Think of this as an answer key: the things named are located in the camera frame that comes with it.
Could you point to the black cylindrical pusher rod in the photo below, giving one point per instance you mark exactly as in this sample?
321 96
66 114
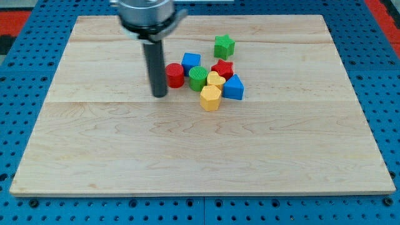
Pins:
155 63

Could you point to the green star block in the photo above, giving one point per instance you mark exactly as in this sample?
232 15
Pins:
223 47

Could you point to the red star block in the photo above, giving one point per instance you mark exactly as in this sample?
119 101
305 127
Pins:
223 68

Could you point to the red cylinder block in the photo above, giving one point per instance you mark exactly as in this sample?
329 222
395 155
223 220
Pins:
175 75

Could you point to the blue cube block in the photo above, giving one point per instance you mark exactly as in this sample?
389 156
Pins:
190 60

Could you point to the green cylinder block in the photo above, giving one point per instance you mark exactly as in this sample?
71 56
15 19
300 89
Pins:
197 78

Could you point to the yellow heart block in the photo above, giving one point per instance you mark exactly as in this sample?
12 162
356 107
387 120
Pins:
213 78

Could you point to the yellow hexagon block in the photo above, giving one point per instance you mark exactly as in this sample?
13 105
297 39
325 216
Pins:
210 98

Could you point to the blue triangle block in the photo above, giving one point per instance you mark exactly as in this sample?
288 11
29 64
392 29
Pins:
233 88

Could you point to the light wooden board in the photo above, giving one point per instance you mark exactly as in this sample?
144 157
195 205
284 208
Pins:
298 131

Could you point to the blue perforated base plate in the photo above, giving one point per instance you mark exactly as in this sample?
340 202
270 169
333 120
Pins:
366 52

